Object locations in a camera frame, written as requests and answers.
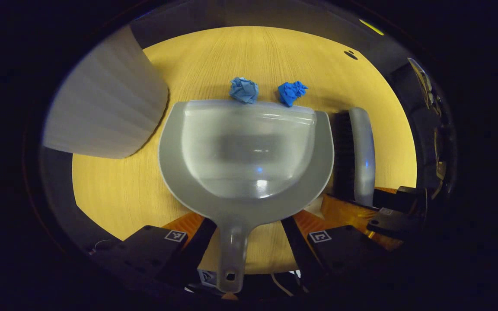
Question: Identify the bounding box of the dark blue paper ball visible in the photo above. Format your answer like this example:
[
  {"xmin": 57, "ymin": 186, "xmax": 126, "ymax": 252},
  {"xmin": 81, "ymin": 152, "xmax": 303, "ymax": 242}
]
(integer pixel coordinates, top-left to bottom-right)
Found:
[{"xmin": 278, "ymin": 81, "xmax": 309, "ymax": 108}]

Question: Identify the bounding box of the mounted phone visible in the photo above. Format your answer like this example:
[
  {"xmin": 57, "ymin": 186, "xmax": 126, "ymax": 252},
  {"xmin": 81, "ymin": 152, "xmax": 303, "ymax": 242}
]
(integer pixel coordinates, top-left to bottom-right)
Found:
[{"xmin": 408, "ymin": 57, "xmax": 434, "ymax": 109}]

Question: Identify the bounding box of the grey garbage bin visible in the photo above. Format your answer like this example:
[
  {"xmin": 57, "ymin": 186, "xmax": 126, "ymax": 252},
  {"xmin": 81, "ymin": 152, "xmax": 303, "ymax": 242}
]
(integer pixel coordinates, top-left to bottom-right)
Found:
[{"xmin": 42, "ymin": 26, "xmax": 170, "ymax": 159}]

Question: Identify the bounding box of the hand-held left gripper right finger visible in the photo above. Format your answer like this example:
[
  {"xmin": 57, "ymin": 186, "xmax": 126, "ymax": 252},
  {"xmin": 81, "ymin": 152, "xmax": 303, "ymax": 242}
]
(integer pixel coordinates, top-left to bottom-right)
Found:
[{"xmin": 280, "ymin": 209, "xmax": 389, "ymax": 282}]

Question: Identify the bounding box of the light blue paper ball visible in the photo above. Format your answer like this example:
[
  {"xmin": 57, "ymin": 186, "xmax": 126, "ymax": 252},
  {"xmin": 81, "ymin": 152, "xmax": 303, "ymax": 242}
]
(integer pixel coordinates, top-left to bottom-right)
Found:
[{"xmin": 229, "ymin": 77, "xmax": 260, "ymax": 105}]

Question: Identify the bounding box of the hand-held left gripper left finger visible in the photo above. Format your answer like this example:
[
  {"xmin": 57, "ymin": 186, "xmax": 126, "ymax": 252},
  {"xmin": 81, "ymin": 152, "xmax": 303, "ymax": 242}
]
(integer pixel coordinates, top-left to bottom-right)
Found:
[{"xmin": 89, "ymin": 211, "xmax": 217, "ymax": 286}]

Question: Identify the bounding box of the grey plastic dustpan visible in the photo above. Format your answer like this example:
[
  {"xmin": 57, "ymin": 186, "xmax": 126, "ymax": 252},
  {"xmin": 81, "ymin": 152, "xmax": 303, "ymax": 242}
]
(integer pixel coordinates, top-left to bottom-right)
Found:
[{"xmin": 158, "ymin": 99, "xmax": 335, "ymax": 294}]

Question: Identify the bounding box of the small grey broom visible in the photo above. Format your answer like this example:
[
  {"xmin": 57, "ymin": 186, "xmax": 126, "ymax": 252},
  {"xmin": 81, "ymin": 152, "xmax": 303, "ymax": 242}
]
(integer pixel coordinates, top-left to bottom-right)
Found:
[{"xmin": 333, "ymin": 107, "xmax": 377, "ymax": 207}]

